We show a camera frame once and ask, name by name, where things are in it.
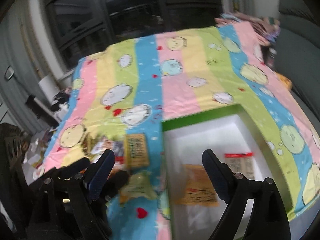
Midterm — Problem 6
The grey sofa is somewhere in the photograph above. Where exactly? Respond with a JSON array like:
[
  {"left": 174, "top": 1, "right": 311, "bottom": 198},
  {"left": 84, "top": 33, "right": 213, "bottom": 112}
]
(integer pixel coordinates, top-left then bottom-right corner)
[{"left": 274, "top": 0, "right": 319, "bottom": 116}]

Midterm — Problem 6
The white peanut snack bag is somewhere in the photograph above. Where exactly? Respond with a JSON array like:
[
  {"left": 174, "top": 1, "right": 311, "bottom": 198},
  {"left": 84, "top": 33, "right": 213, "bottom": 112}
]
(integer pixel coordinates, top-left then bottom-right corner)
[{"left": 89, "top": 136, "right": 124, "bottom": 165}]

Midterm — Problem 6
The green white cardboard box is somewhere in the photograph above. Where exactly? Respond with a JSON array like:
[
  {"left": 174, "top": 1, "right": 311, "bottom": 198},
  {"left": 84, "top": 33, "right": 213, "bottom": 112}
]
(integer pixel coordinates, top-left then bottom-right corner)
[{"left": 162, "top": 105, "right": 292, "bottom": 239}]

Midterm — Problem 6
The yellow-green corn snack bag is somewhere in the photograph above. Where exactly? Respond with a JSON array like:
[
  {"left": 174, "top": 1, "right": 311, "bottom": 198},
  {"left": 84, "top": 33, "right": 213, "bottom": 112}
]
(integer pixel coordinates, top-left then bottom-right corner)
[{"left": 119, "top": 170, "right": 157, "bottom": 204}]

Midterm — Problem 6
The colourful cartoon striped bedsheet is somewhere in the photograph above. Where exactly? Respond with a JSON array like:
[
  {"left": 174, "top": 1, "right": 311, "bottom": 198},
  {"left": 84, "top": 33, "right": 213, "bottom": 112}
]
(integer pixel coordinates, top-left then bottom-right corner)
[{"left": 43, "top": 22, "right": 319, "bottom": 239}]

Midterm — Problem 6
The pile of folded clothes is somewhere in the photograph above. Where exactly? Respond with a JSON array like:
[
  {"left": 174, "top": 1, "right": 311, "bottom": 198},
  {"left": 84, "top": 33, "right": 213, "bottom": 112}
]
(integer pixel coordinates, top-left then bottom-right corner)
[{"left": 215, "top": 12, "right": 280, "bottom": 47}]

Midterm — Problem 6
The soda cracker pack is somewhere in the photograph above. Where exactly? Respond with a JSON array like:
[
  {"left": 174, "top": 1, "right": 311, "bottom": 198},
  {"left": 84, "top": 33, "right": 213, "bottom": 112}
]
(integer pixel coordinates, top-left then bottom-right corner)
[{"left": 124, "top": 133, "right": 150, "bottom": 169}]

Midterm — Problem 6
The black floor lamp stand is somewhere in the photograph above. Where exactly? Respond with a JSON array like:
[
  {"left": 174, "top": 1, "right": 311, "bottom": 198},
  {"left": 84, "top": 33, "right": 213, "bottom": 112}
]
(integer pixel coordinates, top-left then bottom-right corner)
[{"left": 4, "top": 65, "right": 58, "bottom": 128}]

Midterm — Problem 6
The yellow rice cake packet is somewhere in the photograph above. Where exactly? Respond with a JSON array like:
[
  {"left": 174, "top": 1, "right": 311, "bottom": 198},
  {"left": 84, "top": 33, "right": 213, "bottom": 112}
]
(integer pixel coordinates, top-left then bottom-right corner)
[{"left": 176, "top": 164, "right": 219, "bottom": 207}]

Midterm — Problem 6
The white red-edged snack packet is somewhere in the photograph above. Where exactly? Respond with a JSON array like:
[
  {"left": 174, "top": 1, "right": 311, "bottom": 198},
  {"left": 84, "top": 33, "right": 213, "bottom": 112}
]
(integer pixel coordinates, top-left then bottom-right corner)
[{"left": 224, "top": 152, "right": 255, "bottom": 180}]

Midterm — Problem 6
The yellow cup on bed edge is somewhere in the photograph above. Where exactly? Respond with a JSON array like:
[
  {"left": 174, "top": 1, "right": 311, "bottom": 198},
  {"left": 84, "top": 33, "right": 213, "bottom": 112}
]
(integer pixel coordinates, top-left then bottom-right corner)
[{"left": 276, "top": 73, "right": 292, "bottom": 90}]

